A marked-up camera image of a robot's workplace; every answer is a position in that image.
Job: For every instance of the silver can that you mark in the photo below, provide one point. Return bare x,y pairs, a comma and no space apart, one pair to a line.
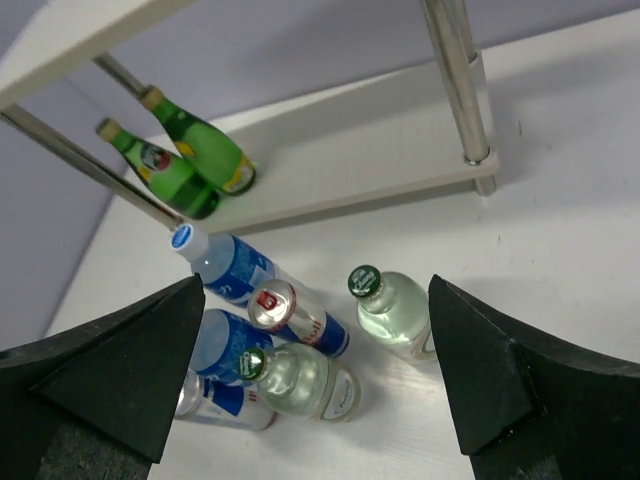
208,402

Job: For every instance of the clear glass bottle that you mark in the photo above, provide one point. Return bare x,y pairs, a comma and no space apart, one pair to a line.
297,380
394,311

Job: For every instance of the water bottle blue label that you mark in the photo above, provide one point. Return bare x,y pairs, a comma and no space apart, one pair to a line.
229,267
222,338

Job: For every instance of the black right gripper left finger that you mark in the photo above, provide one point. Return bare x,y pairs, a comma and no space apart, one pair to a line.
97,401

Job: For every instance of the green bottle red label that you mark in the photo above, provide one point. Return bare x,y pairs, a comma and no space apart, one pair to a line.
169,177

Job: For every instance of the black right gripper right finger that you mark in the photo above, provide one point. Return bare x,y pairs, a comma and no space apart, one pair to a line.
529,405

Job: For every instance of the green bottle yellow label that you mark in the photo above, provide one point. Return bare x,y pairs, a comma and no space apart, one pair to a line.
209,150

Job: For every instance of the red bull can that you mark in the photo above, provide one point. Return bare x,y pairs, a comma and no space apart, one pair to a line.
282,310

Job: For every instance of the white two-tier shelf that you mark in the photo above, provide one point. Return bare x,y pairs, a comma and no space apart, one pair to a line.
407,131

